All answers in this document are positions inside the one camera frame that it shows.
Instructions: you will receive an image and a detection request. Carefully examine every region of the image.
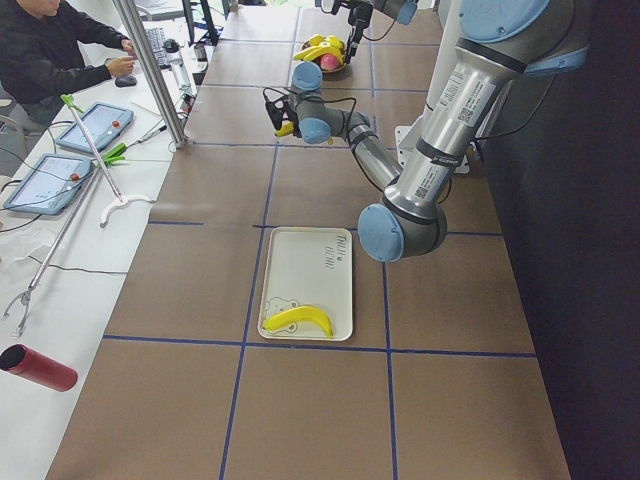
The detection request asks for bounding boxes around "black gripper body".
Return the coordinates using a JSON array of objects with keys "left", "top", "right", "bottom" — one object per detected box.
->
[{"left": 348, "top": 2, "right": 373, "bottom": 34}]

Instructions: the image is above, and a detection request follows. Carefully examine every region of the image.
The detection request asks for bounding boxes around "seated person black jacket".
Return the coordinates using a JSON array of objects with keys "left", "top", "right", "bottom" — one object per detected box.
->
[{"left": 1, "top": 1, "right": 136, "bottom": 126}]

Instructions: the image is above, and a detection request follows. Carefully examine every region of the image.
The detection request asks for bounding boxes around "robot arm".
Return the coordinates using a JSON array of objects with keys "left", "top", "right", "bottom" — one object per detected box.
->
[
  {"left": 285, "top": 1, "right": 592, "bottom": 262},
  {"left": 345, "top": 0, "right": 417, "bottom": 63}
]

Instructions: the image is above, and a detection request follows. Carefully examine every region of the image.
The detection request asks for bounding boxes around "red cylinder bottle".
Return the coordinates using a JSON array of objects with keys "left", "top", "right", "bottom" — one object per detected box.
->
[{"left": 1, "top": 344, "right": 78, "bottom": 392}]

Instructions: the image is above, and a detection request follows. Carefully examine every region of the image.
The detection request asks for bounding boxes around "white bear tray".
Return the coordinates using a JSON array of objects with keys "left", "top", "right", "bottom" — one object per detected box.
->
[{"left": 257, "top": 227, "right": 354, "bottom": 342}]

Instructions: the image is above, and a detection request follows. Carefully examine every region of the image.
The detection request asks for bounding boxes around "blue teach pendant near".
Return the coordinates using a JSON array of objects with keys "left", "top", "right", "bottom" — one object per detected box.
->
[{"left": 3, "top": 153, "right": 94, "bottom": 215}]

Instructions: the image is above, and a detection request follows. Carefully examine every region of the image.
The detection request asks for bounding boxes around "black computer mouse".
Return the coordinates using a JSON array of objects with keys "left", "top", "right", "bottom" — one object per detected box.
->
[{"left": 115, "top": 75, "right": 137, "bottom": 88}]

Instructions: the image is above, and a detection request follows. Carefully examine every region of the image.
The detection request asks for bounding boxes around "yellow banana basket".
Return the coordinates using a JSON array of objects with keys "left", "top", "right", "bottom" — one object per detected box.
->
[
  {"left": 303, "top": 34, "right": 345, "bottom": 50},
  {"left": 293, "top": 45, "right": 332, "bottom": 62}
]

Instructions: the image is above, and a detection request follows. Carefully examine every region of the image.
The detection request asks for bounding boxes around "yellow banana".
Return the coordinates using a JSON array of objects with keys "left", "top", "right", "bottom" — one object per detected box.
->
[{"left": 274, "top": 122, "right": 296, "bottom": 138}]

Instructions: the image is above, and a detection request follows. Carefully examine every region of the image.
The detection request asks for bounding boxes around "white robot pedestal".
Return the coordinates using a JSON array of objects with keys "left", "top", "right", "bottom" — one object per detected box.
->
[{"left": 395, "top": 1, "right": 462, "bottom": 167}]

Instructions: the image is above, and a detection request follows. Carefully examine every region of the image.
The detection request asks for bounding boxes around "yellow banana carried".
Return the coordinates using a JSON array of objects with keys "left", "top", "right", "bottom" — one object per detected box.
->
[{"left": 262, "top": 305, "right": 334, "bottom": 338}]

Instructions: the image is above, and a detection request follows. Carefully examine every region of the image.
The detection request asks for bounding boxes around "blue teach pendant far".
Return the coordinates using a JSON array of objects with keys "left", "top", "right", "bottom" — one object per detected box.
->
[{"left": 55, "top": 102, "right": 134, "bottom": 154}]

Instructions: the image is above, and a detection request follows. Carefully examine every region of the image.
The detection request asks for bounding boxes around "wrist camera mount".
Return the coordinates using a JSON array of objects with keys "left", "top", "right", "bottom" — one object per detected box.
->
[
  {"left": 262, "top": 87, "right": 298, "bottom": 131},
  {"left": 315, "top": 0, "right": 350, "bottom": 15}
]

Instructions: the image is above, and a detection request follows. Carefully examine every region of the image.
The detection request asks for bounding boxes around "aluminium frame post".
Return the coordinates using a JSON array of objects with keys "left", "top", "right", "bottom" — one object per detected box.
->
[{"left": 113, "top": 0, "right": 188, "bottom": 149}]

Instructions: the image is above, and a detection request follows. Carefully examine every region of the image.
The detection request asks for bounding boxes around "wicker fruit basket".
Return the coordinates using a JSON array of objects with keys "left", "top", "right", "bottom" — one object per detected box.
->
[{"left": 306, "top": 45, "right": 346, "bottom": 74}]

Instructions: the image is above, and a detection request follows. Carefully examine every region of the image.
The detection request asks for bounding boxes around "green handled grabber tool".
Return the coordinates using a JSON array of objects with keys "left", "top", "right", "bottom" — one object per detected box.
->
[{"left": 60, "top": 94, "right": 154, "bottom": 228}]

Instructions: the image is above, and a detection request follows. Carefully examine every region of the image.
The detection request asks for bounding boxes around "blue teach pendant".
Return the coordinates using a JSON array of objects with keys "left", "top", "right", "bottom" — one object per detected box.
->
[
  {"left": 55, "top": 102, "right": 134, "bottom": 154},
  {"left": 3, "top": 153, "right": 94, "bottom": 215}
]

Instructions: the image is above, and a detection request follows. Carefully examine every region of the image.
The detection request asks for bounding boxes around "long metal grabber tool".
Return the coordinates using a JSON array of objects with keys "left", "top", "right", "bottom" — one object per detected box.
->
[{"left": 2, "top": 169, "right": 100, "bottom": 339}]

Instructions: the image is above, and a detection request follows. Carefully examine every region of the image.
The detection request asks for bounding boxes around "clear water bottle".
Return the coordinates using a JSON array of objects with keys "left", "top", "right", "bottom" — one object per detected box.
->
[{"left": 163, "top": 39, "right": 192, "bottom": 94}]

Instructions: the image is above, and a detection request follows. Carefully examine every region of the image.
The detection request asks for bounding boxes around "pink apple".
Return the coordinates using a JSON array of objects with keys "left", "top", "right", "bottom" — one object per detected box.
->
[{"left": 319, "top": 54, "right": 342, "bottom": 72}]

